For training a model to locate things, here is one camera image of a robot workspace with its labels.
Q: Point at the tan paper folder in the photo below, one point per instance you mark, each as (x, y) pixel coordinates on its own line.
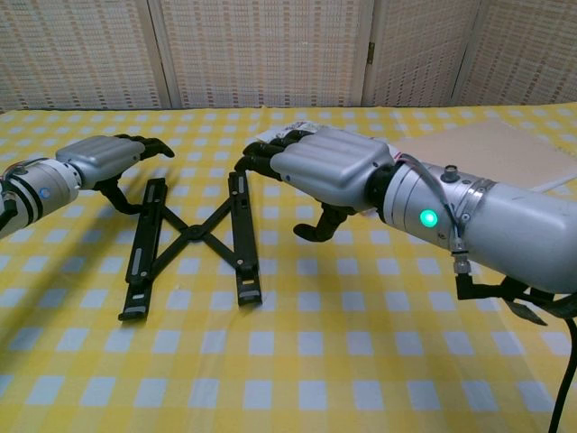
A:
(496, 144)

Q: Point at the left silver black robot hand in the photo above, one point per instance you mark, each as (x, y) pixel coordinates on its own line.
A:
(99, 155)

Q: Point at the yellow white checked tablecloth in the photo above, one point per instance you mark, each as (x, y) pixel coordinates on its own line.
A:
(288, 361)

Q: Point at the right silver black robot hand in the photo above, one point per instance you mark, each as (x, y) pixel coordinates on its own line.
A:
(333, 162)

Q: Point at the beige woven folding screen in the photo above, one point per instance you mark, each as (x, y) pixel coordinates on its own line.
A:
(270, 54)

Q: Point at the white nut snack bag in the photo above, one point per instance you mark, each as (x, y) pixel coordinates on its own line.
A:
(275, 134)

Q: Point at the black folding stand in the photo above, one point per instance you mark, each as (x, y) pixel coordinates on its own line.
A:
(194, 232)

